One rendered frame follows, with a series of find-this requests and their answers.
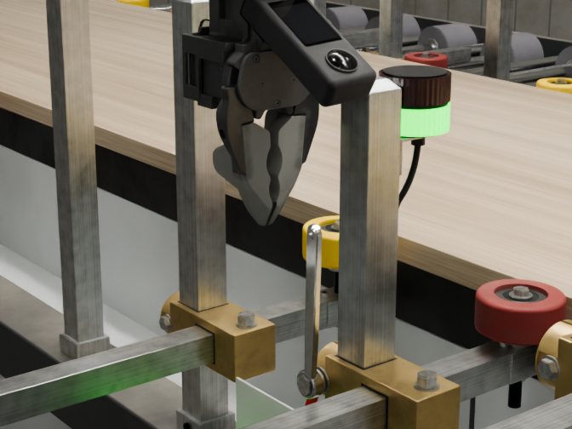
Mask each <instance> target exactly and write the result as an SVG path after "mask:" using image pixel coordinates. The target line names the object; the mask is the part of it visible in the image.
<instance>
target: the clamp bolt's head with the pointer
mask: <svg viewBox="0 0 572 429"><path fill-rule="evenodd" d="M317 371H318V373H319V374H320V375H321V377H322V379H323V393H322V394H325V393H327V392H328V391H329V377H328V375H327V373H326V371H325V370H324V369H323V368H322V367H320V366H317ZM297 382H298V389H299V390H300V392H301V393H302V394H303V395H304V396H308V395H311V394H312V383H311V381H310V379H309V378H308V376H307V375H301V376H300V377H298V378H297ZM317 400H318V397H317V398H313V399H307V400H306V404H305V406H307V405H308V404H311V403H315V402H317Z"/></svg>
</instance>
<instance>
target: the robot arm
mask: <svg viewBox="0 0 572 429"><path fill-rule="evenodd" d="M206 20H207V21H209V26H203V23H204V21H206ZM188 53H189V84H188ZM182 63H183V97H184V98H187V99H190V100H195V101H197V105H198V106H203V107H206V108H209V109H216V108H217V110H216V123H217V128H218V131H219V134H220V138H221V140H222V142H223V144H224V145H222V146H219V147H217V148H215V149H214V151H213V165H214V169H215V170H216V172H217V173H218V174H219V175H220V176H222V177H223V178H224V179H225V180H227V181H228V182H229V183H231V184H232V185H233V186H235V187H236V188H237V189H238V191H239V195H240V196H241V198H242V200H243V203H244V205H245V207H246V209H247V210H248V212H249V213H250V214H251V216H252V217H253V218H254V219H255V221H256V222H257V223H258V224H259V225H261V226H266V225H270V224H272V223H273V222H274V220H275V219H276V218H277V216H278V214H279V212H280V211H281V209H282V207H283V206H284V204H285V202H286V200H287V198H288V197H289V194H290V193H291V191H292V189H293V187H294V185H295V182H296V181H297V178H298V176H299V173H300V170H301V166H302V164H303V163H305V162H306V159H307V156H308V153H309V151H310V148H311V145H312V140H313V137H314V135H315V132H316V129H317V122H318V117H319V104H320V105H321V106H324V107H328V106H335V105H339V104H342V103H346V102H349V101H353V100H359V99H362V98H366V97H368V96H369V94H370V91H371V89H372V88H373V86H374V83H375V80H376V77H377V75H376V72H375V70H374V69H373V68H372V67H371V66H370V65H369V63H368V62H367V61H366V60H365V59H364V58H363V57H362V56H361V55H360V54H359V53H358V51H357V50H356V49H355V48H353V46H351V44H349V42H348V41H347V40H346V39H345V38H344V37H343V36H342V35H341V34H340V33H339V31H338V30H337V29H336V28H335V27H334V26H333V25H332V24H331V23H330V22H329V20H328V19H327V18H326V17H325V16H324V15H323V14H322V13H321V12H320V11H319V9H318V8H317V7H316V6H315V5H314V4H313V3H312V2H311V1H310V0H209V19H205V20H202V21H201V22H200V25H199V27H198V32H193V33H185V34H182ZM266 110H267V112H266V116H265V125H264V128H262V127H261V126H260V125H258V124H257V123H254V118H255V119H261V118H262V116H263V114H264V112H265V111H266Z"/></svg>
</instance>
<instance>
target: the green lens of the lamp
mask: <svg viewBox="0 0 572 429"><path fill-rule="evenodd" d="M449 120H450V102H449V103H448V105H446V106H444V107H440V108H436V109H427V110H407V109H401V136H408V137H426V136H434V135H440V134H445V133H447V132H449Z"/></svg>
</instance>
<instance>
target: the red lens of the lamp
mask: <svg viewBox="0 0 572 429"><path fill-rule="evenodd" d="M382 71H383V69H382V70H379V75H378V76H379V77H386V78H388V79H389V80H391V81H392V82H393V83H395V84H396V85H397V86H398V87H400V88H401V89H402V106H438V105H442V104H446V103H448V102H450V99H451V78H452V73H451V71H448V70H447V71H448V76H444V77H436V78H430V79H429V78H427V79H412V78H411V79H407V78H397V77H388V76H386V75H383V74H382Z"/></svg>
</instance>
